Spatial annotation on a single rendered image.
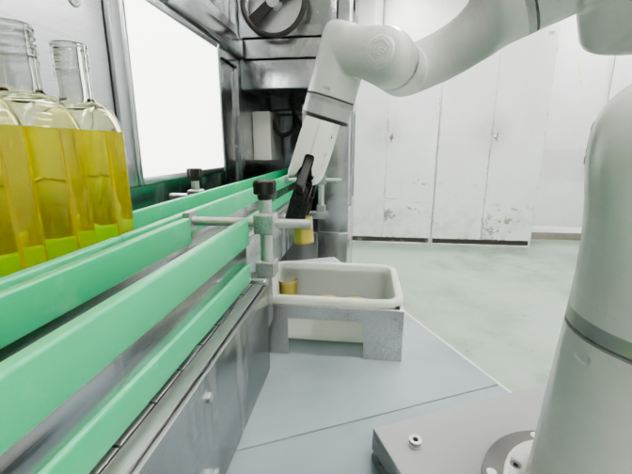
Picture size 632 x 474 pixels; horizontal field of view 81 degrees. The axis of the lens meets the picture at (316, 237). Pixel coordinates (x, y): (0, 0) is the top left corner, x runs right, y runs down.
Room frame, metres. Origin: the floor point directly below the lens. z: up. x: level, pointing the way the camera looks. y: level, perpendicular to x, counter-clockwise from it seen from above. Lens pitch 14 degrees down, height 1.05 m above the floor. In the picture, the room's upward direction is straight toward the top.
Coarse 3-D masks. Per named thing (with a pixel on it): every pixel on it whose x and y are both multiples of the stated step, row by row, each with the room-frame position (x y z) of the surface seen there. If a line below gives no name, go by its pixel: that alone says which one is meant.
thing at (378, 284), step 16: (288, 272) 0.65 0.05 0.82; (304, 272) 0.65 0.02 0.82; (320, 272) 0.65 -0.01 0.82; (336, 272) 0.64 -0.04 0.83; (352, 272) 0.64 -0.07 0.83; (368, 272) 0.64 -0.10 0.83; (384, 272) 0.63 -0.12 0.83; (304, 288) 0.65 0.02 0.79; (320, 288) 0.64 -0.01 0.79; (336, 288) 0.64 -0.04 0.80; (352, 288) 0.64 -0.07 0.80; (368, 288) 0.63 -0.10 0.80; (384, 288) 0.62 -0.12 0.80; (400, 288) 0.53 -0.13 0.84; (304, 304) 0.50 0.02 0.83; (320, 304) 0.48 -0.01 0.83; (336, 304) 0.48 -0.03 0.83; (352, 304) 0.48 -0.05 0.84; (368, 304) 0.48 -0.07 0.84; (384, 304) 0.47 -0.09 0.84; (400, 304) 0.48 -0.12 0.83
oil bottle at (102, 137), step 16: (80, 112) 0.34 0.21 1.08; (96, 112) 0.36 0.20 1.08; (96, 128) 0.35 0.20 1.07; (112, 128) 0.37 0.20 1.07; (96, 144) 0.35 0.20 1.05; (112, 144) 0.37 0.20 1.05; (96, 160) 0.34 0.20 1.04; (112, 160) 0.37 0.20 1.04; (96, 176) 0.34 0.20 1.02; (112, 176) 0.36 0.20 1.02; (96, 192) 0.34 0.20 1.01; (112, 192) 0.36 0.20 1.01; (128, 192) 0.39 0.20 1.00; (96, 208) 0.34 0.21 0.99; (112, 208) 0.36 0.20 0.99; (128, 208) 0.38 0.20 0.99; (96, 224) 0.34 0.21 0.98; (112, 224) 0.35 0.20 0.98; (128, 224) 0.38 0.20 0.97
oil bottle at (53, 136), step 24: (24, 96) 0.29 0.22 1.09; (48, 96) 0.31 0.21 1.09; (24, 120) 0.28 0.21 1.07; (48, 120) 0.30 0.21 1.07; (72, 120) 0.32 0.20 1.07; (48, 144) 0.29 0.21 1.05; (72, 144) 0.32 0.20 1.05; (48, 168) 0.29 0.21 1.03; (72, 168) 0.31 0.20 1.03; (48, 192) 0.29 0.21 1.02; (72, 192) 0.31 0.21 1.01; (48, 216) 0.28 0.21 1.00; (72, 216) 0.31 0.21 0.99; (48, 240) 0.28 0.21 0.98; (72, 240) 0.30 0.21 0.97; (96, 240) 0.33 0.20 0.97
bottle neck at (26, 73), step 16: (0, 32) 0.30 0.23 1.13; (16, 32) 0.30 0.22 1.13; (32, 32) 0.32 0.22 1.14; (0, 48) 0.30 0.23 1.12; (16, 48) 0.30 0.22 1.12; (32, 48) 0.31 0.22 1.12; (0, 64) 0.30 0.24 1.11; (16, 64) 0.30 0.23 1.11; (32, 64) 0.31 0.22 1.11; (0, 80) 0.30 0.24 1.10; (16, 80) 0.30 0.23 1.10; (32, 80) 0.31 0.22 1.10
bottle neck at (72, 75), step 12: (60, 48) 0.36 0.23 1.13; (72, 48) 0.36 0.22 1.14; (84, 48) 0.37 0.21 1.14; (60, 60) 0.36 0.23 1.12; (72, 60) 0.36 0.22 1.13; (84, 60) 0.37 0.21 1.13; (60, 72) 0.35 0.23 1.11; (72, 72) 0.36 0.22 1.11; (84, 72) 0.36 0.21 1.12; (60, 84) 0.36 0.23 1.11; (72, 84) 0.36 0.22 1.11; (84, 84) 0.36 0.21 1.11; (60, 96) 0.36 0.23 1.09; (72, 96) 0.36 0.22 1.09; (84, 96) 0.36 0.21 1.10
